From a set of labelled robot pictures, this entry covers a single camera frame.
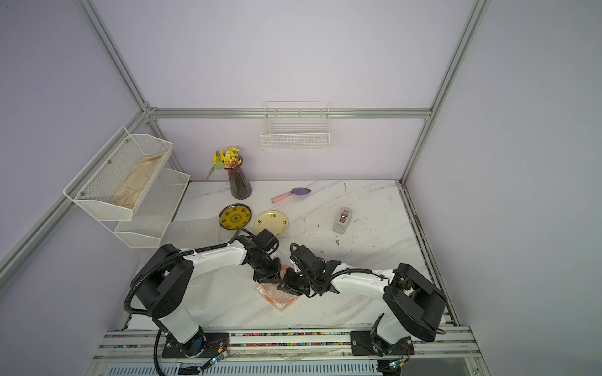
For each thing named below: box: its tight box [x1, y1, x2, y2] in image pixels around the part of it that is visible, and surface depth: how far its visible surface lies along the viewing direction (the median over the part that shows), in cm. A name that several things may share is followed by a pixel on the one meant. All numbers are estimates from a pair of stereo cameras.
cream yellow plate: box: [253, 209, 289, 237], surface depth 106 cm
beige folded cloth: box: [110, 151, 167, 210], surface depth 81 cm
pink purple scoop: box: [271, 187, 312, 204], surface depth 117 cm
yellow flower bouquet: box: [206, 145, 243, 183], surface depth 97 cm
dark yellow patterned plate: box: [218, 203, 252, 231], surface depth 109 cm
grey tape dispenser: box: [332, 206, 352, 235], surface depth 103 cm
